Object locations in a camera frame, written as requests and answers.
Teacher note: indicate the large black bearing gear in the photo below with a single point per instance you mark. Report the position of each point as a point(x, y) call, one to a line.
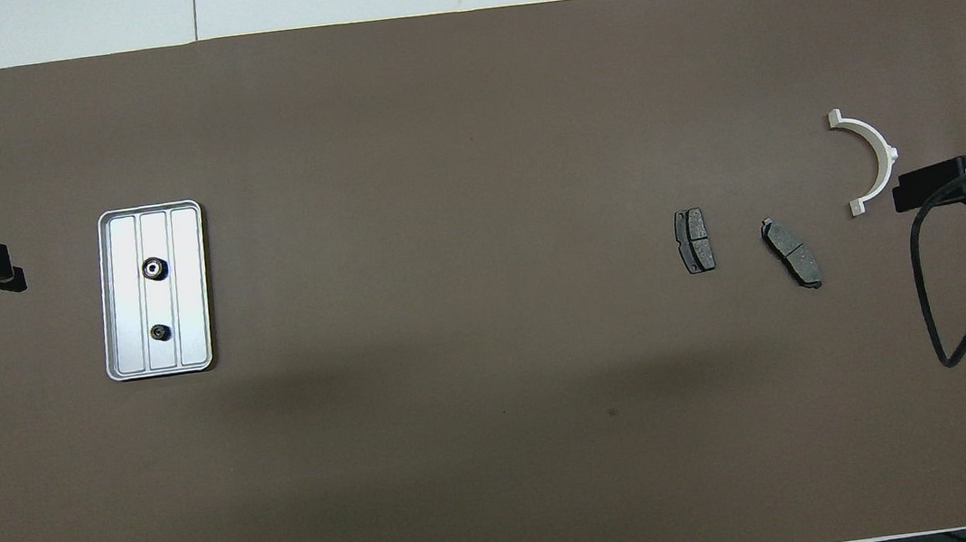
point(153, 268)

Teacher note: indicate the small black bearing gear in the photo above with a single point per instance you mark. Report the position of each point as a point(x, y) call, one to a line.
point(160, 331)

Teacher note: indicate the silver metal tray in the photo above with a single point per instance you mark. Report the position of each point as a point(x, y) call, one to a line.
point(126, 293)

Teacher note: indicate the dark grey brake pad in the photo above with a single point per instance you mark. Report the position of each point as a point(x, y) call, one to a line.
point(694, 240)
point(792, 252)

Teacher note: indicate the brown table mat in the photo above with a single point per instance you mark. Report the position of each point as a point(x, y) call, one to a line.
point(467, 127)

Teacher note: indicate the white semicircular bracket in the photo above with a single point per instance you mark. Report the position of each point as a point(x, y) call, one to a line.
point(886, 152)

